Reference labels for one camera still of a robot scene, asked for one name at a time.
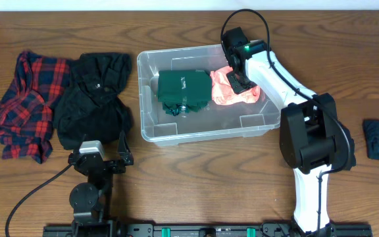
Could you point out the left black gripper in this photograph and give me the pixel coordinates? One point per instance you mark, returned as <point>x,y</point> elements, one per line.
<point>124,158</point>

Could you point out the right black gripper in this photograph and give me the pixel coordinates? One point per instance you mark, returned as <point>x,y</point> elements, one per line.
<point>237,87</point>

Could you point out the pink garment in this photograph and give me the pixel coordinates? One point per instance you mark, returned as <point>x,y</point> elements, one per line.
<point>223,94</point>

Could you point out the clear plastic storage bin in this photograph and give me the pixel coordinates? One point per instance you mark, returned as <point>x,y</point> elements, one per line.
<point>213,121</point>

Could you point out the dark green garment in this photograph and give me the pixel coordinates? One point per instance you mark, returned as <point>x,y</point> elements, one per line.
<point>184,91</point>

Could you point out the black garment with band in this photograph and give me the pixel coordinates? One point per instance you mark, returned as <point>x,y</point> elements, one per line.
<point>352,159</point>

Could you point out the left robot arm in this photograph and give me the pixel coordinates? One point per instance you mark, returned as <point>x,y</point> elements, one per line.
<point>91,200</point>

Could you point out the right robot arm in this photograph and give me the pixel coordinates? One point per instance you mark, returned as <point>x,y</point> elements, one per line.
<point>312,140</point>

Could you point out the red plaid flannel shirt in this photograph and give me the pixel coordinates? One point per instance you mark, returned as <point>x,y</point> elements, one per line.
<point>27,107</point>

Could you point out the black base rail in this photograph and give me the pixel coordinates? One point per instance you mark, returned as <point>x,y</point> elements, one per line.
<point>149,230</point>

